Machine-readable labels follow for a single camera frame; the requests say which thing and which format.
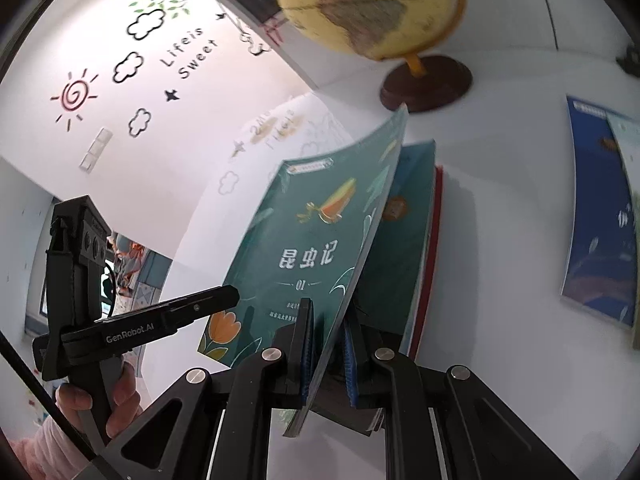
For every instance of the black bird wall decal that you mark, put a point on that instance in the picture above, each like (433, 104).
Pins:
(172, 94)

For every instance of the pale blue book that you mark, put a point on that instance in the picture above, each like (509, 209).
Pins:
(627, 160)

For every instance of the white bookshelf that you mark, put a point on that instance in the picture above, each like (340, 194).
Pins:
(500, 10)

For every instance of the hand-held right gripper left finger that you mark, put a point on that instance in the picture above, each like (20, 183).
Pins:
(307, 350)

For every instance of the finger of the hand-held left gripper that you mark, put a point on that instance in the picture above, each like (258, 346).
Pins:
(200, 305)

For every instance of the black carved fan stand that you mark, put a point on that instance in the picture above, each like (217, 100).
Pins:
(631, 62)

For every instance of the antique yellow desk globe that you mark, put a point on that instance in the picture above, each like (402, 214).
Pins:
(350, 5)

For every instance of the red fairy tale book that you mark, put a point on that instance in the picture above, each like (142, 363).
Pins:
(438, 220)

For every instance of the row of black books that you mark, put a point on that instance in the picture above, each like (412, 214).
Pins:
(265, 10)

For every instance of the black outline cloud decal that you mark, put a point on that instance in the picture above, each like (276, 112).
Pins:
(140, 122)

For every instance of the person's left hand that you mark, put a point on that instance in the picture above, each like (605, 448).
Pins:
(127, 400)

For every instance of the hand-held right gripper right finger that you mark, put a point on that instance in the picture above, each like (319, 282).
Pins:
(410, 390)

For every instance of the green book with tulip print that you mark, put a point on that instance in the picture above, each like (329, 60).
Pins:
(300, 240)

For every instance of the red sun wall decal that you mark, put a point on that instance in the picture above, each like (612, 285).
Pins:
(76, 95)

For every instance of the blue eagle cover book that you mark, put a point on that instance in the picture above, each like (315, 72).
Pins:
(590, 240)

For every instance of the white wall switch panel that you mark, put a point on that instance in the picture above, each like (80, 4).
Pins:
(95, 150)

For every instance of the dark green book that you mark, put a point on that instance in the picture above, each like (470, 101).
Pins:
(400, 260)

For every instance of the black lettering wall decal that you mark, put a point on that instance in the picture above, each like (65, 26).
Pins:
(190, 55)

